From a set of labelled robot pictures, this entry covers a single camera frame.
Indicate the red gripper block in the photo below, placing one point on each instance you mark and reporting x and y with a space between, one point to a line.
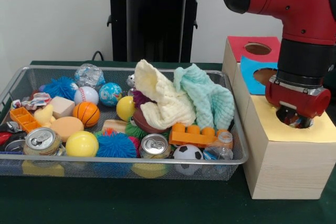
307 103

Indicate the light teal waffle cloth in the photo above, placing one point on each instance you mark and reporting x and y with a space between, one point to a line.
210 98

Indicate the cream waffle cloth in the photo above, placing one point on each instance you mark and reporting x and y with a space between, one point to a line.
162 108

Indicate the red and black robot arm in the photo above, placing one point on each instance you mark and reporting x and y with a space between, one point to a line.
302 11

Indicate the wooden box with three holes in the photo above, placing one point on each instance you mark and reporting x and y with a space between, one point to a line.
283 166

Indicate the orange toy building block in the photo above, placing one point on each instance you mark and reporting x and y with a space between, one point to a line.
189 137

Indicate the black and white soccer ball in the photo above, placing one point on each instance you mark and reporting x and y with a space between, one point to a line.
187 151

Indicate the blue spiky rubber ball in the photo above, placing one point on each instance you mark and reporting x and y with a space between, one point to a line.
59 87
115 145

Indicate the dark green table cloth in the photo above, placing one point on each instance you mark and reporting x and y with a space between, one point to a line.
131 203

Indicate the blue and green globe ball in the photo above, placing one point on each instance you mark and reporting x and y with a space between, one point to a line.
110 94

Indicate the orange toy basketball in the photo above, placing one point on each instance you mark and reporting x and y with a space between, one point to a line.
86 113

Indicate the white toy baseball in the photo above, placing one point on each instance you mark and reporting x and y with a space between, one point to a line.
86 95

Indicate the yellow smooth ball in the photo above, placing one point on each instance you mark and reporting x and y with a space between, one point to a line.
82 144

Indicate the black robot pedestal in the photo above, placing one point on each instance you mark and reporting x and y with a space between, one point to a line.
157 24

